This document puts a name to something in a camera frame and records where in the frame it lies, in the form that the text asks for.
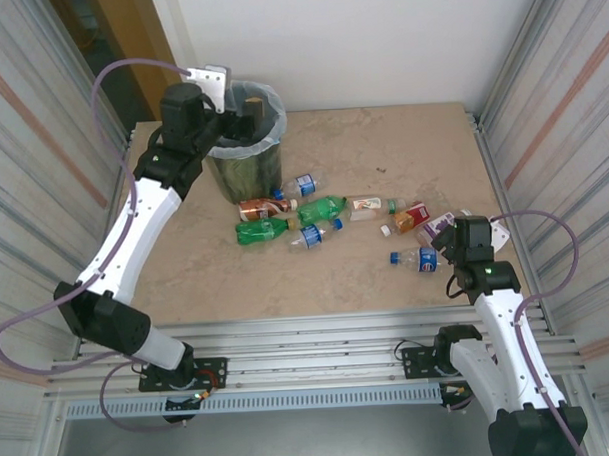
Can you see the purple white drink carton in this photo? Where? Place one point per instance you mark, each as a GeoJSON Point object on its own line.
{"type": "Point", "coordinates": [429, 228]}

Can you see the Pepsi bottle blue cap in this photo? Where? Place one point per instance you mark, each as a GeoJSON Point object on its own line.
{"type": "Point", "coordinates": [426, 260]}

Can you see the orange label bottle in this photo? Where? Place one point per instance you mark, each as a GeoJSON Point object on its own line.
{"type": "Point", "coordinates": [409, 218]}

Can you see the clear bottle green cap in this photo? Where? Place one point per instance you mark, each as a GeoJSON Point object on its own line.
{"type": "Point", "coordinates": [369, 206]}

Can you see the clear bottle blue label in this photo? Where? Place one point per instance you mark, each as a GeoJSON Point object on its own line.
{"type": "Point", "coordinates": [312, 236]}
{"type": "Point", "coordinates": [300, 184]}

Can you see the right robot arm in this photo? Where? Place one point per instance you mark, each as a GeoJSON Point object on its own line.
{"type": "Point", "coordinates": [503, 331]}

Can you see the translucent plastic bin liner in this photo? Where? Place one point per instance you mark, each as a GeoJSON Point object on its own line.
{"type": "Point", "coordinates": [242, 151]}

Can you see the green patterned bin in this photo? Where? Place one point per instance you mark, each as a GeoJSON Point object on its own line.
{"type": "Point", "coordinates": [248, 180]}

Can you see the copper Nescafe bottle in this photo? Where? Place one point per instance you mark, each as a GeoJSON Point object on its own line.
{"type": "Point", "coordinates": [261, 208]}

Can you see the green bottle yellow cap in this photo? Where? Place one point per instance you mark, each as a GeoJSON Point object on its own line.
{"type": "Point", "coordinates": [257, 231]}

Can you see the dark door panel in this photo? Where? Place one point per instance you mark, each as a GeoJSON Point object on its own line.
{"type": "Point", "coordinates": [78, 46]}

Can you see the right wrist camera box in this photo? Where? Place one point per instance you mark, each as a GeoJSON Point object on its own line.
{"type": "Point", "coordinates": [500, 236]}

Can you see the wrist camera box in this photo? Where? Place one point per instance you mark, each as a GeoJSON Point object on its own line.
{"type": "Point", "coordinates": [500, 236]}
{"type": "Point", "coordinates": [209, 83]}

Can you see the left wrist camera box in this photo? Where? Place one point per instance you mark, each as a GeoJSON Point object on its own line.
{"type": "Point", "coordinates": [209, 83]}

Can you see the aluminium side rail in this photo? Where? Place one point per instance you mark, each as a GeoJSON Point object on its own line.
{"type": "Point", "coordinates": [487, 146]}

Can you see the wooden door frame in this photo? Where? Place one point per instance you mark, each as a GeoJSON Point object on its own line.
{"type": "Point", "coordinates": [142, 33]}

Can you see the aluminium frame rails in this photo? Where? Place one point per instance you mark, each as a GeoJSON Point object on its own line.
{"type": "Point", "coordinates": [313, 348]}

